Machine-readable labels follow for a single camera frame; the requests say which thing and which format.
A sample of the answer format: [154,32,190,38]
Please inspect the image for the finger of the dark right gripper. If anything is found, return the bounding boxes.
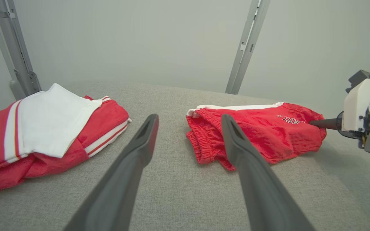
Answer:
[309,118,339,130]

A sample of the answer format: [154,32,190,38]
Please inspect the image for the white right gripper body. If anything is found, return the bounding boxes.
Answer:
[337,79,370,140]

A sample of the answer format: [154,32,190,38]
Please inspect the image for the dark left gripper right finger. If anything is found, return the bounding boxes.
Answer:
[220,114,316,231]

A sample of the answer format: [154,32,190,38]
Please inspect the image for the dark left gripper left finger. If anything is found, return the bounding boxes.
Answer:
[64,114,160,231]

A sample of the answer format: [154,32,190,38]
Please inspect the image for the red shorts with white stripe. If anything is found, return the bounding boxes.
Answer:
[186,102,327,171]

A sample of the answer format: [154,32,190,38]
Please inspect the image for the red jersey with white sleeves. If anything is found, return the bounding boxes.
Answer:
[0,83,132,197]

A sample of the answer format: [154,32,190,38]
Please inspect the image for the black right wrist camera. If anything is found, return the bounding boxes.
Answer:
[346,69,370,93]

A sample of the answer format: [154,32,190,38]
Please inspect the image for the grey partition post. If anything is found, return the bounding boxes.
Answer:
[225,0,261,94]
[233,0,271,95]

